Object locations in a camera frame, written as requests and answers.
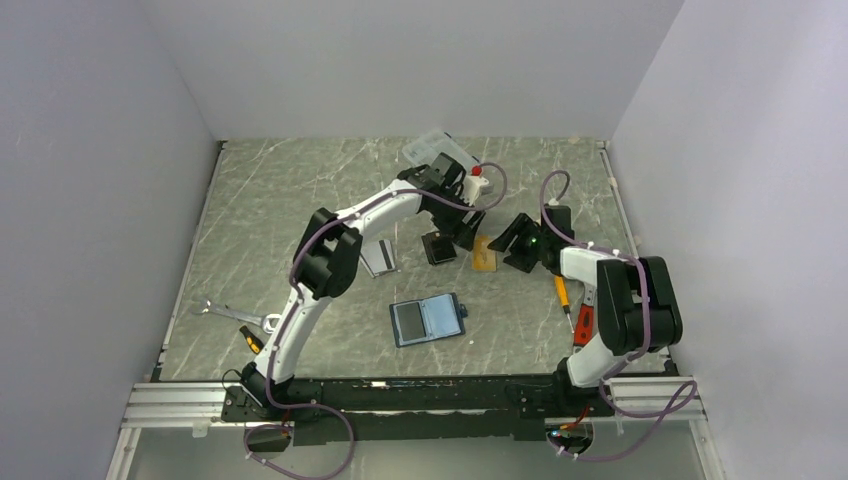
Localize blue leather card holder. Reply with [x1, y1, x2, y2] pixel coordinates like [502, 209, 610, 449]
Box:
[389, 293, 468, 348]

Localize orange handled tool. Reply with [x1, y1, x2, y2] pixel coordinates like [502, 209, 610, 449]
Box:
[554, 275, 574, 332]

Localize silver wrench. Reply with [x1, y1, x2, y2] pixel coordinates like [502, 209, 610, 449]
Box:
[191, 298, 282, 334]

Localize orange card stack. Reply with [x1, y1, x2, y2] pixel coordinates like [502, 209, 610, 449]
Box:
[471, 235, 497, 272]

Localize black card stack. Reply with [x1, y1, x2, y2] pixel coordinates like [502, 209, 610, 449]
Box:
[421, 231, 457, 266]

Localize yellow black screwdriver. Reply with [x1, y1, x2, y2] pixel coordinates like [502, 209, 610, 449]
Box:
[239, 325, 264, 355]

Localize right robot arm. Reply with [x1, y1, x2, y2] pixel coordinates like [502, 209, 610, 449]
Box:
[488, 203, 683, 415]

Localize silver card stack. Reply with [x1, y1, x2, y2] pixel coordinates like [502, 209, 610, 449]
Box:
[360, 239, 398, 278]

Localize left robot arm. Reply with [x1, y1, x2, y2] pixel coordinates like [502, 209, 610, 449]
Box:
[240, 154, 487, 420]

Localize black base frame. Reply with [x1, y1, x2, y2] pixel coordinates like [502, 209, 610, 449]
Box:
[220, 374, 613, 446]

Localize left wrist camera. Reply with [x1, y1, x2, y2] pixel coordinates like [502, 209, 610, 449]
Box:
[461, 165, 493, 206]

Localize clear plastic organizer box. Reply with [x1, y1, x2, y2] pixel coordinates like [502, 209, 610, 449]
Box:
[401, 130, 480, 171]

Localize red tool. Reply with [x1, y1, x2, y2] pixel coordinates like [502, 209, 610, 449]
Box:
[573, 284, 596, 352]

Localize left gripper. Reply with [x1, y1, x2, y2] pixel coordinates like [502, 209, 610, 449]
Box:
[428, 188, 486, 252]

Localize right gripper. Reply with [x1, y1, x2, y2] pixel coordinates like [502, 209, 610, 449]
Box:
[488, 214, 549, 273]

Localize aluminium rail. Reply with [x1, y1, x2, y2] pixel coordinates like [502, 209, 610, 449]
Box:
[123, 376, 707, 430]

